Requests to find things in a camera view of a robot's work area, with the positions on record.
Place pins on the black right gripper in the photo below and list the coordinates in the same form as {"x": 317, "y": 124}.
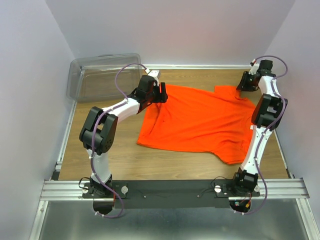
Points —
{"x": 242, "y": 86}

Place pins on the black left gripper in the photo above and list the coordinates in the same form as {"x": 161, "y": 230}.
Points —
{"x": 161, "y": 97}

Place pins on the orange t shirt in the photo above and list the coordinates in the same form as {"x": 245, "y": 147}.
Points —
{"x": 199, "y": 121}

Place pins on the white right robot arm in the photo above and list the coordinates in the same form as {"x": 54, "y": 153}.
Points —
{"x": 265, "y": 119}

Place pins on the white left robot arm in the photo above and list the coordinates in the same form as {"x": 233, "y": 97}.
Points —
{"x": 99, "y": 129}

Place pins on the clear plastic bin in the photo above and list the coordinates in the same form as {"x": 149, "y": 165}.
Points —
{"x": 104, "y": 77}

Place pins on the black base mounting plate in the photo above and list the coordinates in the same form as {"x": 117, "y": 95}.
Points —
{"x": 165, "y": 194}

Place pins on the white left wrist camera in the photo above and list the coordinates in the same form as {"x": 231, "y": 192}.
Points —
{"x": 154, "y": 73}

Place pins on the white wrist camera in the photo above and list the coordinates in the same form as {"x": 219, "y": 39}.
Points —
{"x": 154, "y": 73}
{"x": 254, "y": 67}

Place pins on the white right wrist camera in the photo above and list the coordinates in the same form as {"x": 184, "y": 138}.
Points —
{"x": 254, "y": 67}

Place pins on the aluminium frame rail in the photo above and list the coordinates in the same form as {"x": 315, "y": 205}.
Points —
{"x": 56, "y": 190}

